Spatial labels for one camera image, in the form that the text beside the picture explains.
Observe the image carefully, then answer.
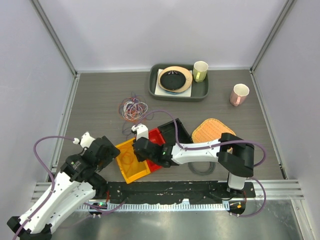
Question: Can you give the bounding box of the orange cable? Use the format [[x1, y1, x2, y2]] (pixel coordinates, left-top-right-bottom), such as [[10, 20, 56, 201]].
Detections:
[[118, 101, 148, 176]]

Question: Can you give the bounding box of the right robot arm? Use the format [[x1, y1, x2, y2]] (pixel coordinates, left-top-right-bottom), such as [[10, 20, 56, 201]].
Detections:
[[132, 133, 255, 198]]

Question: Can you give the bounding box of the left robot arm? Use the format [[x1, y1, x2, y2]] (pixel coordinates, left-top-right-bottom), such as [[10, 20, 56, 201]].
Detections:
[[7, 132, 121, 240]]

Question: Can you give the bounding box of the red plastic bin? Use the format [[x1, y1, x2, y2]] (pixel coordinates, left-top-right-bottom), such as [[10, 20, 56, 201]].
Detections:
[[146, 128, 166, 173]]

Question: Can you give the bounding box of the black plastic bin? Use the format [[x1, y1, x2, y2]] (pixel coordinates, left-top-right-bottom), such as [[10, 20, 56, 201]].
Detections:
[[157, 118, 193, 144]]

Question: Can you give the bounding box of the yellow plastic bin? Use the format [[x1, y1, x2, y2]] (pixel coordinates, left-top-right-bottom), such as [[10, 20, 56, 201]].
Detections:
[[116, 138, 151, 184]]

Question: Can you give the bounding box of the woven orange basket tray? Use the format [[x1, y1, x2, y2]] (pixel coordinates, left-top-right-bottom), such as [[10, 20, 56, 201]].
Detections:
[[191, 118, 236, 143]]

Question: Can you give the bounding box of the blue plate under plate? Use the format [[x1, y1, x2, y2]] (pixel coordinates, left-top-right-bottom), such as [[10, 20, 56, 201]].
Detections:
[[164, 90, 181, 95]]

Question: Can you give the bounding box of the white paper sheet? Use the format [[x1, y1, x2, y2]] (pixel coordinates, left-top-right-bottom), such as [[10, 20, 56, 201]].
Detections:
[[154, 71, 192, 97]]

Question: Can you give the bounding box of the dark green tray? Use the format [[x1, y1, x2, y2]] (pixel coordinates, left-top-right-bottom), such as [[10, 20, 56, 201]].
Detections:
[[148, 63, 209, 102]]

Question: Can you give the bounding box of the tan rimmed black plate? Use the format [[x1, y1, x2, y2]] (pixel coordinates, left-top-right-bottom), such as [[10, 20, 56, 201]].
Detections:
[[157, 66, 193, 93]]

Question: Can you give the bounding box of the green mug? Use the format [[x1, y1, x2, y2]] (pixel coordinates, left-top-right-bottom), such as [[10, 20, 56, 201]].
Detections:
[[192, 61, 209, 83]]

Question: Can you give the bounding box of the pink mug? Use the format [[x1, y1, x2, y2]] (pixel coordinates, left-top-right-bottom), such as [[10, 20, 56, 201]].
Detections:
[[229, 83, 250, 107]]

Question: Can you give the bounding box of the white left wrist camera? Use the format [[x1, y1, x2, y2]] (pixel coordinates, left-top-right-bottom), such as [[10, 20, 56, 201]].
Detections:
[[72, 131, 95, 149]]

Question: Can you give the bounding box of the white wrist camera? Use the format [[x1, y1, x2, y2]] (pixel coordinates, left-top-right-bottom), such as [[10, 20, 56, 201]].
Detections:
[[131, 123, 149, 142], [72, 131, 95, 149]]

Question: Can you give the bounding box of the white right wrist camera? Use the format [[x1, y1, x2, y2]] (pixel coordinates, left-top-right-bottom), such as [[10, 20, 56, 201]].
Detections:
[[131, 123, 149, 142]]

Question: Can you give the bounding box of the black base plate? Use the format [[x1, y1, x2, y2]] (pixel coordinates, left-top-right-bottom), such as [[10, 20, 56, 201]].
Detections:
[[107, 180, 256, 205]]

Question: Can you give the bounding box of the grey coiled cable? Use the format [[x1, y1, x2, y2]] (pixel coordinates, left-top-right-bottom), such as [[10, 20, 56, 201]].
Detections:
[[187, 161, 217, 176]]

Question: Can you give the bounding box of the purple cable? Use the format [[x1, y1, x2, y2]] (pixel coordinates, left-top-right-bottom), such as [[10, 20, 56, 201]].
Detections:
[[117, 91, 151, 137]]

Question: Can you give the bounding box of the aluminium frame post left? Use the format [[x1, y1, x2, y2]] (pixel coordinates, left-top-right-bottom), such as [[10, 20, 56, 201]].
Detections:
[[29, 0, 81, 81]]

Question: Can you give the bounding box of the aluminium frame post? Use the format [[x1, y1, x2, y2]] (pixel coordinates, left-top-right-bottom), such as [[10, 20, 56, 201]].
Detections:
[[29, 0, 81, 81], [249, 0, 298, 75]]

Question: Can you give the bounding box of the purple left arm hose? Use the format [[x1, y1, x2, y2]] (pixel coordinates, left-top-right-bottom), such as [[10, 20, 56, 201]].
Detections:
[[11, 135, 126, 240]]

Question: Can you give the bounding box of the aluminium front rail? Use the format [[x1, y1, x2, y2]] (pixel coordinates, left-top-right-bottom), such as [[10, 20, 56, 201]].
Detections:
[[31, 181, 306, 213]]

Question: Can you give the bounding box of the aluminium frame post right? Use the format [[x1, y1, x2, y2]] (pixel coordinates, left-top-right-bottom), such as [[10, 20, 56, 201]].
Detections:
[[249, 0, 298, 75]]

